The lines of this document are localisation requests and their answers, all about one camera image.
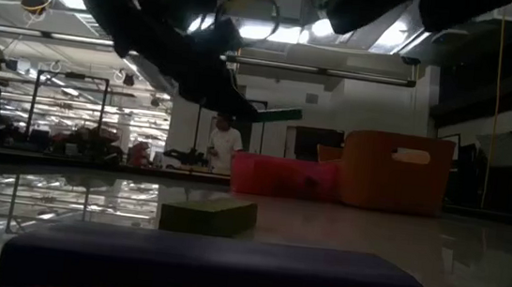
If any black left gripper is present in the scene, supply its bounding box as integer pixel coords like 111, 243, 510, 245
113, 0, 273, 123

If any green long block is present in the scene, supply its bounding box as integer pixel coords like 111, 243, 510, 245
251, 104, 305, 128

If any olive long block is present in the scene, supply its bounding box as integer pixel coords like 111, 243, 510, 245
158, 192, 260, 240

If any purple long block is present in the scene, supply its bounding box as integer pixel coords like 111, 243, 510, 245
0, 212, 430, 287

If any pink plastic tray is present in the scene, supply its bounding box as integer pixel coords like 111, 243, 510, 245
228, 150, 345, 204

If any ceiling light panel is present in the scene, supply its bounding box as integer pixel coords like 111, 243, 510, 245
237, 19, 302, 45
310, 16, 339, 40

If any horizontal ceiling pipe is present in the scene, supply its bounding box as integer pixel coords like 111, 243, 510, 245
218, 53, 418, 88

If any dark background cabinet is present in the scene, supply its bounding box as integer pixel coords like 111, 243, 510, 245
293, 126, 346, 163

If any orange background box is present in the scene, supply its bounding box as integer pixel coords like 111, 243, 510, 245
314, 143, 345, 165

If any grey ceiling box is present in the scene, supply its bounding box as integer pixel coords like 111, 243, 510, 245
271, 0, 304, 22

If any orange plastic bin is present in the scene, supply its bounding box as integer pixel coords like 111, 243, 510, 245
337, 127, 457, 218

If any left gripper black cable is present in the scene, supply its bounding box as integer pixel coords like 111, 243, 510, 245
197, 0, 284, 48

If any black table frame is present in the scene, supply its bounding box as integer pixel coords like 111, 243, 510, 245
0, 147, 512, 230

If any black background station frame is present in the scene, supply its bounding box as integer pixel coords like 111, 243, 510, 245
23, 68, 111, 148

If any black ceiling cable reel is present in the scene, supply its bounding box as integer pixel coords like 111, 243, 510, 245
19, 0, 54, 16

